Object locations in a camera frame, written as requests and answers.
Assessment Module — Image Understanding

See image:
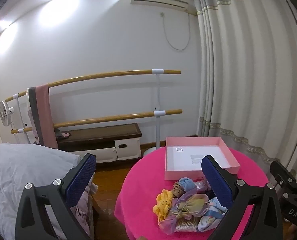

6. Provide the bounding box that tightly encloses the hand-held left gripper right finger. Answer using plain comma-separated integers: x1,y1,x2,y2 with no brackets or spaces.
201,155,284,240

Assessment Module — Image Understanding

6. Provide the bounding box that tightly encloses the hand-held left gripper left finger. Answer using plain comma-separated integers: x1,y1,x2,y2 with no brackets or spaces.
15,153,97,240

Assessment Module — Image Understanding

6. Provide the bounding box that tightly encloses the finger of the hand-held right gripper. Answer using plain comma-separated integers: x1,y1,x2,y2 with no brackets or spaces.
270,160,297,199

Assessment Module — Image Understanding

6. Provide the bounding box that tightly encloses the blue printed cloth with ribbon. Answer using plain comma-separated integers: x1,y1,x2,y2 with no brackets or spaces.
197,196,228,232

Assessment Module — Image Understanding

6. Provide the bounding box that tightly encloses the pink cardboard box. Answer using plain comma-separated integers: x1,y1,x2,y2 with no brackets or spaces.
165,137,241,181

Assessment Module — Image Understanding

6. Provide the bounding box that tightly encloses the cotton swab packet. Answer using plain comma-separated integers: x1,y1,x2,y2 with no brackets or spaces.
175,219,199,233

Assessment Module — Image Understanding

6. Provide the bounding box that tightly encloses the clear pink plastic packet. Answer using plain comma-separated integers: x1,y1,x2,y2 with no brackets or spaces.
194,179,212,193

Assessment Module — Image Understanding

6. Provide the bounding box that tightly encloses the blue rolled sock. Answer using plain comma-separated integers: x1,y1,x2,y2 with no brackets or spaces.
178,177,196,193

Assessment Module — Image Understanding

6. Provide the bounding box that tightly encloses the purple green organza pouch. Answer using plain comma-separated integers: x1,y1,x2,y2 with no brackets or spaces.
170,192,210,218

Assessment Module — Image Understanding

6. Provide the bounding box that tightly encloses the brown scrunchie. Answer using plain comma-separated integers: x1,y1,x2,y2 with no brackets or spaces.
172,182,187,198

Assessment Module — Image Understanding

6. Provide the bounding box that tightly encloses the dark-topped white low cabinet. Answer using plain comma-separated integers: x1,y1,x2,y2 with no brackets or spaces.
53,123,142,164

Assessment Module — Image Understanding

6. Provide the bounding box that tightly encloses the yellow scrunchie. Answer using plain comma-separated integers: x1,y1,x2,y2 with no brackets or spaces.
153,189,174,222

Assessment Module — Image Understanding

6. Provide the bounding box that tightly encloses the bright pink tablecloth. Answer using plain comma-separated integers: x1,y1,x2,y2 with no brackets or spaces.
115,146,271,240

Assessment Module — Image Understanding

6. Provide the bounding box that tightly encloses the grey bed quilt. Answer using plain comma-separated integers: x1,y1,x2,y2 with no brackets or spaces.
0,143,81,240

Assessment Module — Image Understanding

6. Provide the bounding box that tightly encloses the pink hanging cloth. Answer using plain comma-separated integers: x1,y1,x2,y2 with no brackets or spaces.
35,84,58,149

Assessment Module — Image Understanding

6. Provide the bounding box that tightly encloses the grey hanging cloth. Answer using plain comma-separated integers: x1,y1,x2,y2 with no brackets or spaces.
28,87,45,145

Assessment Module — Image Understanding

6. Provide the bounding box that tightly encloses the white standing fan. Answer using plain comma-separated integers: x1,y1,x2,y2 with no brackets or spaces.
0,101,21,144

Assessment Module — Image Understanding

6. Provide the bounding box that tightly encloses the cream pleated curtain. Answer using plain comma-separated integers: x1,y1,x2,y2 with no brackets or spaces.
190,0,297,180

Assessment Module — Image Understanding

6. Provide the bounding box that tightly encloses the wooden ballet barre white stand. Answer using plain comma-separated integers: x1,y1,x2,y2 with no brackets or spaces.
5,69,183,158

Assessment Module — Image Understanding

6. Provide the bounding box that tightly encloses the pink grey strap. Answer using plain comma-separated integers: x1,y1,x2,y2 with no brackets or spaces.
54,127,71,139

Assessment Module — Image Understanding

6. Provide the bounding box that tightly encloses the white power cable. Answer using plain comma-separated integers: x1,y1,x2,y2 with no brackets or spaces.
160,12,191,51

